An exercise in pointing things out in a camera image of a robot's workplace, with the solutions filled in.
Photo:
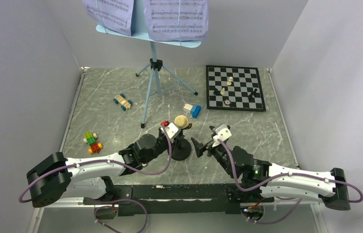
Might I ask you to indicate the colourful brick toy train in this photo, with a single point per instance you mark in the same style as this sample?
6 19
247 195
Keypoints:
91 139

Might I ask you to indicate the blue white block toy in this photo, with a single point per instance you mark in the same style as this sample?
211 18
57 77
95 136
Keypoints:
194 110

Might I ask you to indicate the black white chessboard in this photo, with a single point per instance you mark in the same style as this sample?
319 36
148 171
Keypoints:
244 80

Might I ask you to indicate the black chess piece left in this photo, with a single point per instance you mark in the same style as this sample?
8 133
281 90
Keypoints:
217 92

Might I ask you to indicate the black chess piece right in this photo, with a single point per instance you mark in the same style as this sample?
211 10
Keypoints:
252 93

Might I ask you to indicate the sheet music page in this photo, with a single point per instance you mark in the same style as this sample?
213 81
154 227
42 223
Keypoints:
177 20
115 15

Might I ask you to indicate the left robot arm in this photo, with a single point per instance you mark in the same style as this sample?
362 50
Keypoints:
58 177

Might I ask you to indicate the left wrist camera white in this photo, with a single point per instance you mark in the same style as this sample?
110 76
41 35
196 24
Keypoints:
170 129

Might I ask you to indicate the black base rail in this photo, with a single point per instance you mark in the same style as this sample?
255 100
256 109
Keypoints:
184 198

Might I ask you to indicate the poker chip on chessboard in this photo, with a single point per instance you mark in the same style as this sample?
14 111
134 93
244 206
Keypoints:
227 102

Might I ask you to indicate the black microphone stand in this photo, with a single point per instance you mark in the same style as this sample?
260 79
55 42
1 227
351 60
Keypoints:
183 150

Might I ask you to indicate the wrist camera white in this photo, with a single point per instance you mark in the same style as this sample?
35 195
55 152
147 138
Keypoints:
223 134
170 129

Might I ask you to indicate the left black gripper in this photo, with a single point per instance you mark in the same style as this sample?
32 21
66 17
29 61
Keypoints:
174 142

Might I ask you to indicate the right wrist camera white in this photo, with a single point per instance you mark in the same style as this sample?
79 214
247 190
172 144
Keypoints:
223 134

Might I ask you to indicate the white chess piece upper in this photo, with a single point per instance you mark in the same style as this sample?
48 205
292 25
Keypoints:
229 81

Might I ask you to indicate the gold toy microphone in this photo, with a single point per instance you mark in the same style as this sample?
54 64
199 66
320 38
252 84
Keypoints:
182 122

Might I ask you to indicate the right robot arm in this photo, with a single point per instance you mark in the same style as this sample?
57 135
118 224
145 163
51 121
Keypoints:
269 180

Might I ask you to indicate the black chess piece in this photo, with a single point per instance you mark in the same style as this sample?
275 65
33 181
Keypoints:
217 92
252 93

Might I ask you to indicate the wooden toy car blue wheels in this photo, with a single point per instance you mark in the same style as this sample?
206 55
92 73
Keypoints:
123 102

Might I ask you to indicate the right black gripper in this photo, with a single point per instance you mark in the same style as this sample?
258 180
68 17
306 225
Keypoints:
199 148

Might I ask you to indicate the light blue music stand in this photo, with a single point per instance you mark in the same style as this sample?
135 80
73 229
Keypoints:
139 31

